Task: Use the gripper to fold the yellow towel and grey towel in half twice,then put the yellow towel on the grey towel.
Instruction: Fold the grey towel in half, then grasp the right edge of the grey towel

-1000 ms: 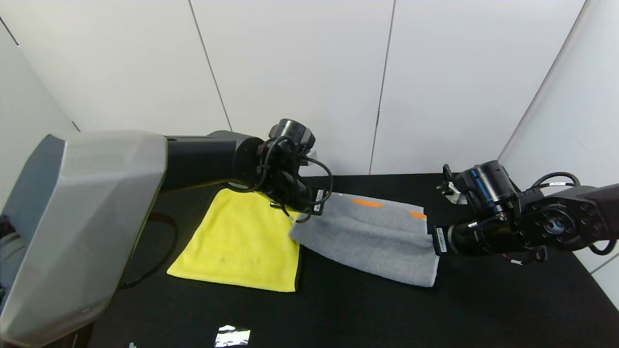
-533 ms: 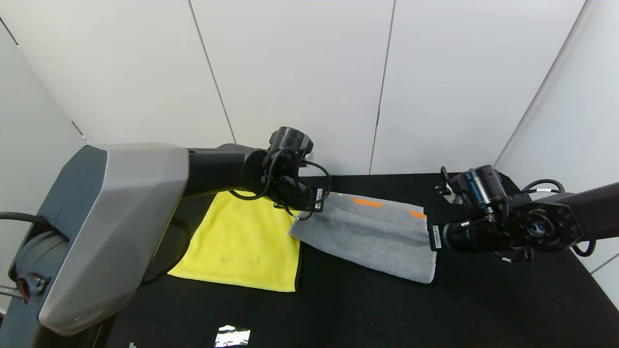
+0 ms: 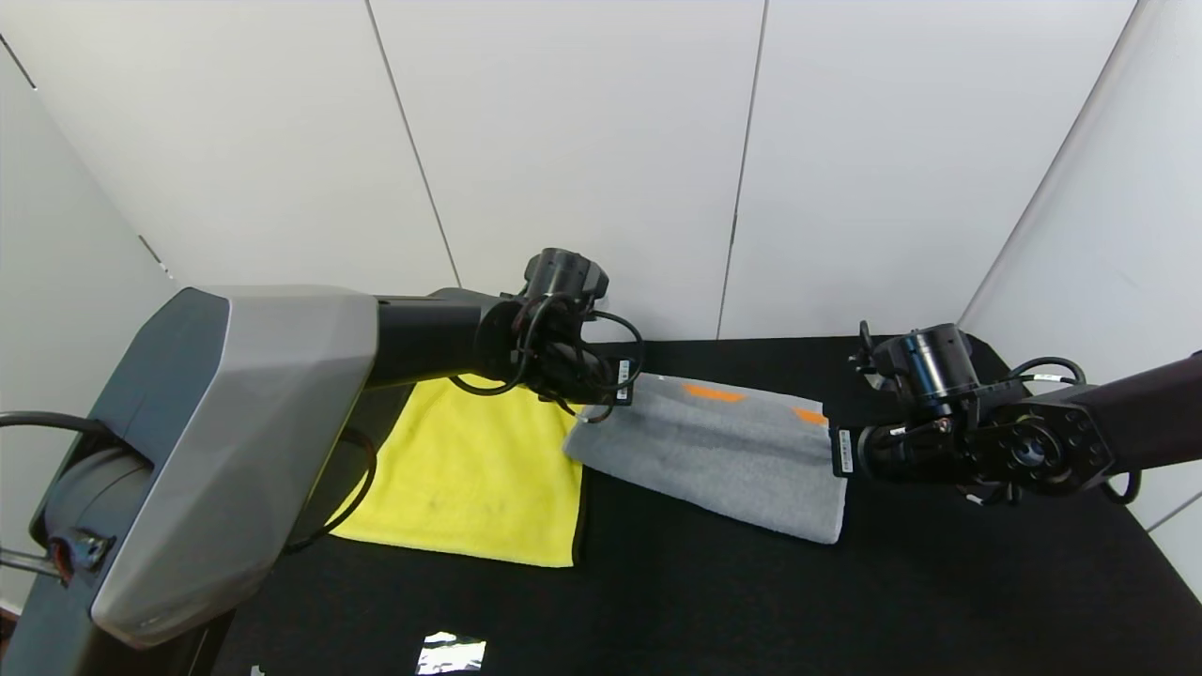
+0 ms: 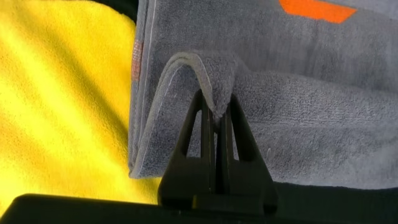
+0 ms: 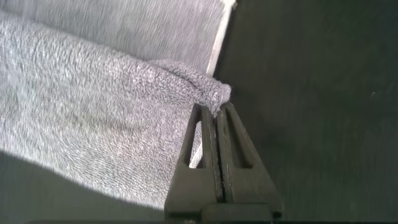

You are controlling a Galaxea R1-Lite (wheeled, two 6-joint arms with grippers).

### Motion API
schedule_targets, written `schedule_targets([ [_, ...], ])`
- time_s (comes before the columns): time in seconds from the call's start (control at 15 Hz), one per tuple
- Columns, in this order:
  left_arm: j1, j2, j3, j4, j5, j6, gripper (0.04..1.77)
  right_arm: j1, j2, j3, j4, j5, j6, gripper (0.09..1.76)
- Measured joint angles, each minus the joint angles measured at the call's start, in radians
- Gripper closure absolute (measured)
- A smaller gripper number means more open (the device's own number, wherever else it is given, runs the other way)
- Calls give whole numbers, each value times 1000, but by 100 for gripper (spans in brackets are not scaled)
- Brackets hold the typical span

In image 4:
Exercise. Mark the yellow towel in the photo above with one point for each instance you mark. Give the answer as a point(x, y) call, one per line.
point(62, 109)

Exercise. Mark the grey towel with orange marks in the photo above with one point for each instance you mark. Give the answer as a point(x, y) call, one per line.
point(311, 109)

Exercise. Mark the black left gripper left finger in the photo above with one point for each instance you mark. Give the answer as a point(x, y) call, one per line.
point(186, 174)

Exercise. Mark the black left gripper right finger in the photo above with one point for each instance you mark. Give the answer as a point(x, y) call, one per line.
point(248, 174)

